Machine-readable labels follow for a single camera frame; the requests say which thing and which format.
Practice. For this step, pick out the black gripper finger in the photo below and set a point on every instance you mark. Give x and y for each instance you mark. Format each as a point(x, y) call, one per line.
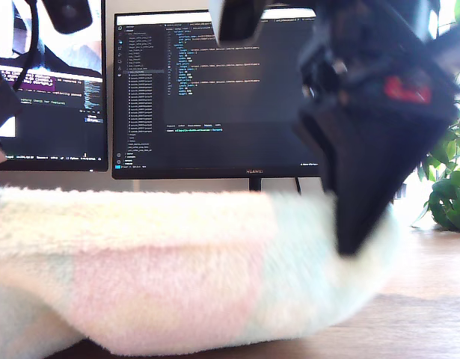
point(371, 157)
point(315, 138)
point(3, 108)

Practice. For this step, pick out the pastel checked tea towel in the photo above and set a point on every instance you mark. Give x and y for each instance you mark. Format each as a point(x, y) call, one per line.
point(158, 269)

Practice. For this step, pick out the small white blue-barred device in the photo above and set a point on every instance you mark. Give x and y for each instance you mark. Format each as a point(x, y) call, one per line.
point(402, 190)

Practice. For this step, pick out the black monitor with purple terminal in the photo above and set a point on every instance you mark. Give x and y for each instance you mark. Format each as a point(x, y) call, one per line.
point(57, 131)

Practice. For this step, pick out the black monitor stand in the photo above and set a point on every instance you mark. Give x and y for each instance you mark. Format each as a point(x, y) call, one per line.
point(255, 184)

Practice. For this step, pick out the green leafy houseplant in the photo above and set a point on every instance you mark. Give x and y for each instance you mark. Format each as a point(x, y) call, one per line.
point(444, 202)

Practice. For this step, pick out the black Huawei monitor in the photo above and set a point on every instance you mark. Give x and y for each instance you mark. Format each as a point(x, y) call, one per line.
point(214, 112)

